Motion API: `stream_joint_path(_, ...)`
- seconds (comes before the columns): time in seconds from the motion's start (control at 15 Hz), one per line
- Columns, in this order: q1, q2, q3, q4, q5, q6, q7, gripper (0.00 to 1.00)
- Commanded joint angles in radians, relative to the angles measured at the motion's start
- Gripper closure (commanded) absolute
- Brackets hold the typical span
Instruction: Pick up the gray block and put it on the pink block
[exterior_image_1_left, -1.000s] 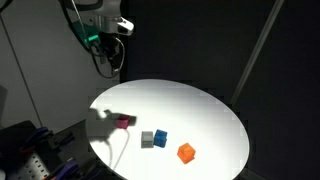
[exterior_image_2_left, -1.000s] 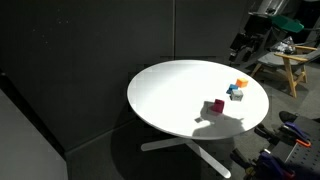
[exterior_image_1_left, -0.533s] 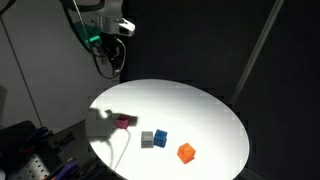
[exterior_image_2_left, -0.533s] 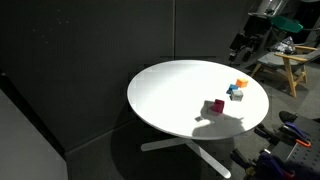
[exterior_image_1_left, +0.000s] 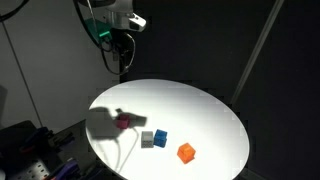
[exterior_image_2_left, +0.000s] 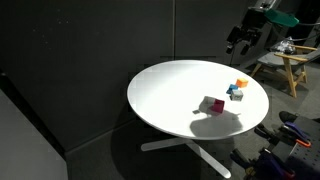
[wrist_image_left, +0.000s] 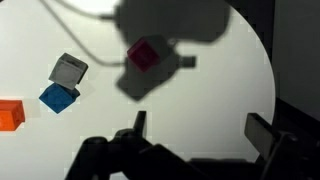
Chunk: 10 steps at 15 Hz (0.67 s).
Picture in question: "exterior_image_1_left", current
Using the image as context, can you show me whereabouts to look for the perforated metal board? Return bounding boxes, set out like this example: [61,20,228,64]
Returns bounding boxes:
[13,158,52,180]

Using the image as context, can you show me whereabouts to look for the gray block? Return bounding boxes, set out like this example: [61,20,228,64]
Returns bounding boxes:
[140,130,155,149]

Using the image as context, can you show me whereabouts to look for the purple handled clamp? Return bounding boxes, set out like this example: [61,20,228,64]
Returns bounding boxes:
[46,157,82,180]

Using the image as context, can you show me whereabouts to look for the black camera cable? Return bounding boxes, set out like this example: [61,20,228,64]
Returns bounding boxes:
[74,0,137,77]

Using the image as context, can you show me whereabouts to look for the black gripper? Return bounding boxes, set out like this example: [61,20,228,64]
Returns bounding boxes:
[110,28,136,70]

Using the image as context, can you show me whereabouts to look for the gray metal pole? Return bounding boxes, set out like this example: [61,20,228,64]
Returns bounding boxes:
[229,0,285,105]

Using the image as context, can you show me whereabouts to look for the black clamp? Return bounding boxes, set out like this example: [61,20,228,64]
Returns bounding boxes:
[49,130,76,148]

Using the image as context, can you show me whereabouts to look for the thin gray wall cord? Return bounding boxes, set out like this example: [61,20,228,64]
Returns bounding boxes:
[0,22,44,128]

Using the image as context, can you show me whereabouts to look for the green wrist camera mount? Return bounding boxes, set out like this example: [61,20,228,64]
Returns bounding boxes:
[84,17,112,43]

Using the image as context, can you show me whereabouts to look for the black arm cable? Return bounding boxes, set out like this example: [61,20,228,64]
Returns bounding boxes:
[0,0,29,22]

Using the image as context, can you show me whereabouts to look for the blue clamp orange tip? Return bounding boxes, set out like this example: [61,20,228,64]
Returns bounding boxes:
[19,126,54,154]

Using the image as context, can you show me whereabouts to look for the pink block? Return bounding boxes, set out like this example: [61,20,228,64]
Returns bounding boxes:
[115,114,132,130]

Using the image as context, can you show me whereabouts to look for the orange block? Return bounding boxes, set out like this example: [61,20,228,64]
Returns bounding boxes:
[176,142,197,165]

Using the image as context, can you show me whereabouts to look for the blue block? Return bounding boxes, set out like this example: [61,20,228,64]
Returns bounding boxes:
[153,128,169,148]

